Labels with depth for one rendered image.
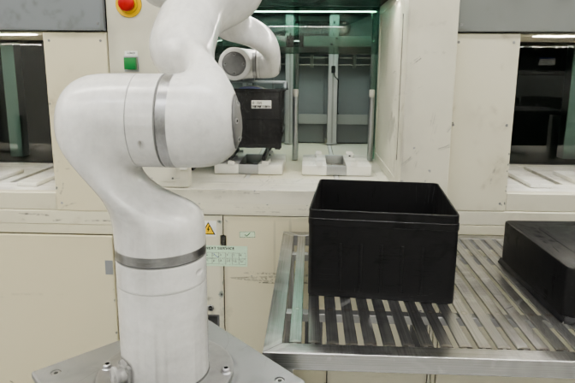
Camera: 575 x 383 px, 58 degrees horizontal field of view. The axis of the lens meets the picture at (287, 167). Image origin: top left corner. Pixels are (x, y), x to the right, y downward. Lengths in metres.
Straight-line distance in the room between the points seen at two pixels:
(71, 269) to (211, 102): 1.06
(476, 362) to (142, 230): 0.54
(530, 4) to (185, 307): 1.10
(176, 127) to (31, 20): 0.95
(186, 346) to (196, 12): 0.48
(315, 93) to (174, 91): 1.65
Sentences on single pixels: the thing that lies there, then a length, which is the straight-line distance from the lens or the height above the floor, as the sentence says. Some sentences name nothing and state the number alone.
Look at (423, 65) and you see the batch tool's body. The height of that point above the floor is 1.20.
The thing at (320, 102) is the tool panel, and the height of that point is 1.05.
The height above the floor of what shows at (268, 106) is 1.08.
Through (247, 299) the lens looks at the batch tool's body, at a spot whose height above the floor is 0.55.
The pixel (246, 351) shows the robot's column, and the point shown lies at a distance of 0.85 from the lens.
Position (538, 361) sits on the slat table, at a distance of 0.91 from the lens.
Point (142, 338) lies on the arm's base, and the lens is 0.72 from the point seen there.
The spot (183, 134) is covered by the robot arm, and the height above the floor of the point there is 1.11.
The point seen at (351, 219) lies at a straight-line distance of 0.97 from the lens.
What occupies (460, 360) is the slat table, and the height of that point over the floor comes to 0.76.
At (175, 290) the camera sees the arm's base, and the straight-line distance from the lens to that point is 0.68.
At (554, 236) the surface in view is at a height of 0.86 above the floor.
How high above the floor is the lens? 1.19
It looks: 11 degrees down
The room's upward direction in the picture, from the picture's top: straight up
